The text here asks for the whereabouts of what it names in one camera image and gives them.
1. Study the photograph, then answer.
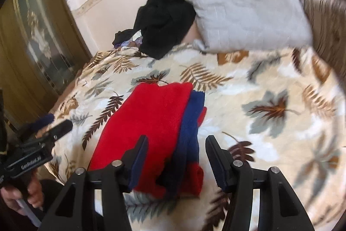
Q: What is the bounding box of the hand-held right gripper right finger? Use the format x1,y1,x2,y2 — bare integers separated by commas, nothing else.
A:
205,135,315,231

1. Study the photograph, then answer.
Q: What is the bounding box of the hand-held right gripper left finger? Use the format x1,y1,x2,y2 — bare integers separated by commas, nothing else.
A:
39,135,149,231

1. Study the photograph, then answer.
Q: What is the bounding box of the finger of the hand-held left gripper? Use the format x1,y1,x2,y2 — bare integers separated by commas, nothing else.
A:
35,120,73,141
19,114,55,137

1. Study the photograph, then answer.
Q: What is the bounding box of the red and blue knit sweater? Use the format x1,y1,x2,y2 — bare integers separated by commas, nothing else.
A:
88,82,208,199

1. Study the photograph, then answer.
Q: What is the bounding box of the person's left hand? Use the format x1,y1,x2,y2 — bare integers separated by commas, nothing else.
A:
0,178,45,217

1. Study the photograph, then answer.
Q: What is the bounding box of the wooden door with glass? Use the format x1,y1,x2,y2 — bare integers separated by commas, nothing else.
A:
0,0,94,130

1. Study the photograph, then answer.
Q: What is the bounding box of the leaf print blanket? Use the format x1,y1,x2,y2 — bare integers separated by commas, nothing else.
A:
45,43,342,231

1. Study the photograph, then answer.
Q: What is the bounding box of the small dark cloth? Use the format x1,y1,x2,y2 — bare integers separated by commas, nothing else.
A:
113,29,141,45

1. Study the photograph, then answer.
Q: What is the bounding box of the purple patterned cloth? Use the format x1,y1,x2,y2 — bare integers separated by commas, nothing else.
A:
114,33,144,50

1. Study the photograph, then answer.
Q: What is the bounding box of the black cloth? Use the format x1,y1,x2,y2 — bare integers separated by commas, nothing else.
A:
134,0,197,60

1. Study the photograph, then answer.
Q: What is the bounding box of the grey quilted pillow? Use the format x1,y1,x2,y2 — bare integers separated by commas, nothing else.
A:
182,0,314,54

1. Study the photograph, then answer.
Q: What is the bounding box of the beige patterned bed sheet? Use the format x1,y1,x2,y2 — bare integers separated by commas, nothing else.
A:
297,0,342,77

